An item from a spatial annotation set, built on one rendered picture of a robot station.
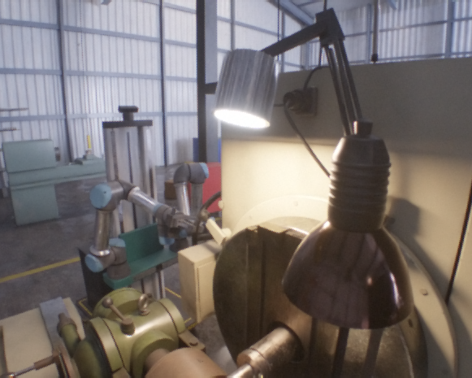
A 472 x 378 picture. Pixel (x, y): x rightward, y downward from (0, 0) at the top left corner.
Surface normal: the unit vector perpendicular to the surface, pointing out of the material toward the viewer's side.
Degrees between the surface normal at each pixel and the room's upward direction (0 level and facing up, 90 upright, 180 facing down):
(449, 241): 90
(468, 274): 90
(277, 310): 90
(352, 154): 66
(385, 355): 90
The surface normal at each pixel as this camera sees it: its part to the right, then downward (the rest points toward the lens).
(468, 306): -0.74, 0.16
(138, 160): 0.77, 0.15
